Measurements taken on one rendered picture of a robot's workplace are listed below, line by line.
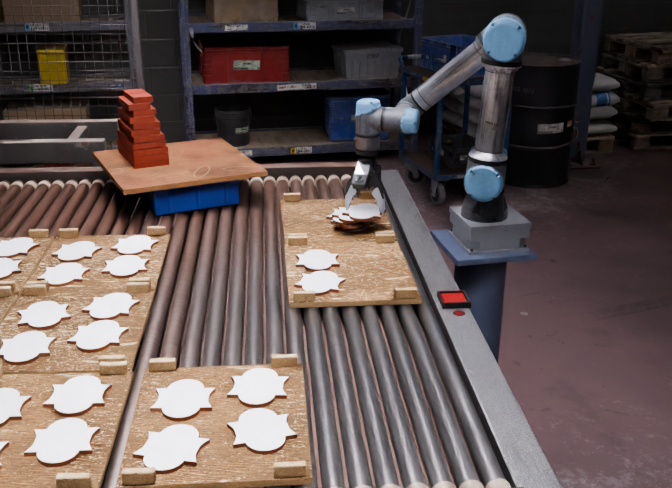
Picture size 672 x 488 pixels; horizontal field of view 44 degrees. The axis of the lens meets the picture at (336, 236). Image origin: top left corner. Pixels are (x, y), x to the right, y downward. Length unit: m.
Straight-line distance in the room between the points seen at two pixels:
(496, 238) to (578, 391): 1.21
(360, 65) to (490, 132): 4.21
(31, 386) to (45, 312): 0.34
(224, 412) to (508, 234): 1.28
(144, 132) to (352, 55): 3.80
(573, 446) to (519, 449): 1.68
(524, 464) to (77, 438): 0.85
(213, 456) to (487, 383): 0.64
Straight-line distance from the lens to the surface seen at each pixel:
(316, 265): 2.38
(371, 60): 6.68
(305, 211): 2.83
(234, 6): 6.48
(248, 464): 1.61
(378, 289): 2.26
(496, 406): 1.83
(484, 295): 2.79
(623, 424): 3.57
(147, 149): 3.00
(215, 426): 1.71
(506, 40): 2.43
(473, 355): 2.01
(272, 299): 2.24
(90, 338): 2.07
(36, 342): 2.08
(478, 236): 2.67
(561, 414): 3.56
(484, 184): 2.52
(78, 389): 1.87
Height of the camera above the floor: 1.89
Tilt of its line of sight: 21 degrees down
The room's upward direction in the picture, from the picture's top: straight up
